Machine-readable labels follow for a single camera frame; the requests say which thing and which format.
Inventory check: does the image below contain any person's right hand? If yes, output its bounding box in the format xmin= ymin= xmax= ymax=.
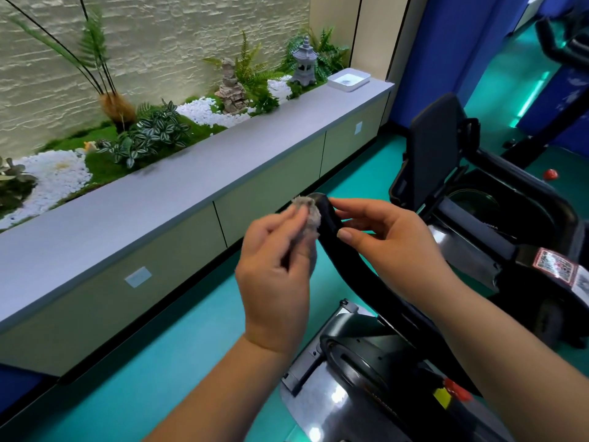
xmin=329 ymin=197 xmax=456 ymax=305

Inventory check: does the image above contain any person's left hand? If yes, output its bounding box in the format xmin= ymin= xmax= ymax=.
xmin=234 ymin=204 xmax=318 ymax=356

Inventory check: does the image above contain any grey cleaning cloth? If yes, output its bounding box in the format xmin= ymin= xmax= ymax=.
xmin=280 ymin=195 xmax=322 ymax=277

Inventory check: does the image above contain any person's left forearm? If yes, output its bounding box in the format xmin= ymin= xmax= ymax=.
xmin=147 ymin=335 xmax=295 ymax=442

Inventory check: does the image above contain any black exercise bike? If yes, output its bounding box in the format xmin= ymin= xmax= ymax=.
xmin=428 ymin=225 xmax=502 ymax=290
xmin=280 ymin=298 xmax=415 ymax=442

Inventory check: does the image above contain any long cabinet with grey top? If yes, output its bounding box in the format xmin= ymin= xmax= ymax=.
xmin=0 ymin=77 xmax=396 ymax=378

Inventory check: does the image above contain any white plastic tray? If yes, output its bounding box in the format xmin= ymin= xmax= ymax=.
xmin=326 ymin=68 xmax=372 ymax=93

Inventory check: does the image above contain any patch of white pebbles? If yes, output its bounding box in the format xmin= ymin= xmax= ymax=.
xmin=266 ymin=76 xmax=295 ymax=104
xmin=0 ymin=149 xmax=93 ymax=231
xmin=177 ymin=97 xmax=252 ymax=130

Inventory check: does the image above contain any grey stacked rock ornament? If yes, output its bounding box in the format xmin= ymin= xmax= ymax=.
xmin=214 ymin=58 xmax=249 ymax=115

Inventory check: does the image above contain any variegated leaf plant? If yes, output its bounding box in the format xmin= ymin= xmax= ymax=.
xmin=94 ymin=99 xmax=192 ymax=170

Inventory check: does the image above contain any large bushy fern plant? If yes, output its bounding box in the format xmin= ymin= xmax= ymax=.
xmin=278 ymin=26 xmax=350 ymax=83

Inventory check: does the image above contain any grey stone pagoda lantern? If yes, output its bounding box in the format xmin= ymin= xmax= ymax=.
xmin=287 ymin=35 xmax=319 ymax=87

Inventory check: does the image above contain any green moss mat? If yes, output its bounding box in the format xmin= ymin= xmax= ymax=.
xmin=41 ymin=80 xmax=323 ymax=189

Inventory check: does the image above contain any slim green fern plant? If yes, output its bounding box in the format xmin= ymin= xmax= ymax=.
xmin=204 ymin=31 xmax=277 ymax=95

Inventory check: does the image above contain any blue hotel banner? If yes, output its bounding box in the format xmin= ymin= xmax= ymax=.
xmin=517 ymin=64 xmax=589 ymax=157

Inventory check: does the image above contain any tall thin stemmed fern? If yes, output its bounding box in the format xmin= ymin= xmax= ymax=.
xmin=0 ymin=0 xmax=139 ymax=130

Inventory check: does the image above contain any pale hallway cabinet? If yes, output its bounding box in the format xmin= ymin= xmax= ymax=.
xmin=513 ymin=0 xmax=546 ymax=33

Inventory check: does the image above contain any small leafy green plant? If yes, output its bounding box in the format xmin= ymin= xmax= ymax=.
xmin=0 ymin=157 xmax=37 ymax=212

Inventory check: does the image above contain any blue wall pad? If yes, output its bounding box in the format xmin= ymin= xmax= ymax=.
xmin=0 ymin=363 xmax=47 ymax=415
xmin=388 ymin=0 xmax=530 ymax=130

